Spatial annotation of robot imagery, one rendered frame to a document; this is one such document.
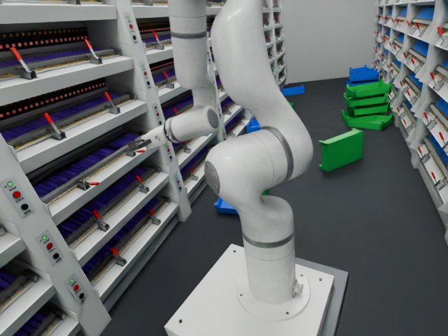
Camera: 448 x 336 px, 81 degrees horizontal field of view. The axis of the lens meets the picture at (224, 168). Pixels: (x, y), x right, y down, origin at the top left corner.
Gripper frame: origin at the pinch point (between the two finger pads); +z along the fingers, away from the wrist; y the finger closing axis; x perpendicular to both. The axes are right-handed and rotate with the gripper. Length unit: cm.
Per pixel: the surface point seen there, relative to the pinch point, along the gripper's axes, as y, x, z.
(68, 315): -40, -44, 31
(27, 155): -26.3, 11.1, 16.4
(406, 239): 36, -82, -77
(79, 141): -9.3, 8.1, 16.4
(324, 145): 95, -56, -45
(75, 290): -36, -36, 25
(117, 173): -0.3, -9.9, 19.9
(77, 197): -19.4, -8.4, 19.6
